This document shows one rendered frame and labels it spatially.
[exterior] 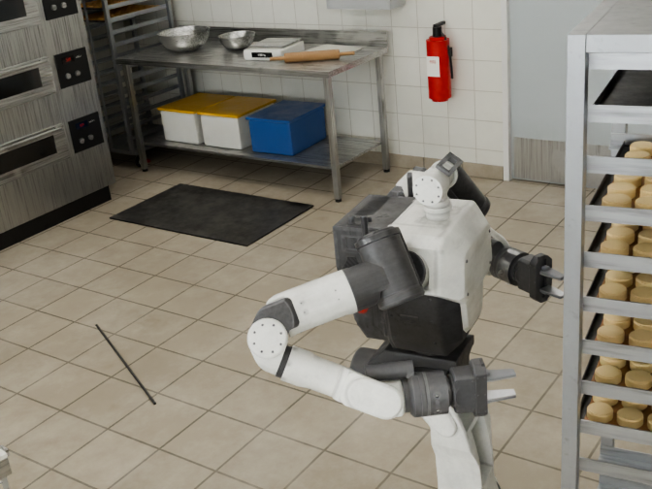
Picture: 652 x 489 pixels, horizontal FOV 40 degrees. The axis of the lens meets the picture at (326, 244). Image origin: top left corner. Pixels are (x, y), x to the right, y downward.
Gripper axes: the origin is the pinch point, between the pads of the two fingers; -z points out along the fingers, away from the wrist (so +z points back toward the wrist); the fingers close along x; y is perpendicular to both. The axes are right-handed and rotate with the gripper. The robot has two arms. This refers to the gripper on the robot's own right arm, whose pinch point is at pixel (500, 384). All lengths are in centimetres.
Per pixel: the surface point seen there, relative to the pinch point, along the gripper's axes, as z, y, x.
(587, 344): -15.1, -6.3, 10.8
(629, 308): -21.3, -9.9, 19.6
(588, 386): -15.5, -6.6, 1.7
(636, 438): -23.5, -11.2, -8.0
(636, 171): -21, -10, 46
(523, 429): -42, 137, -113
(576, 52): -11, -8, 66
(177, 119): 116, 505, -73
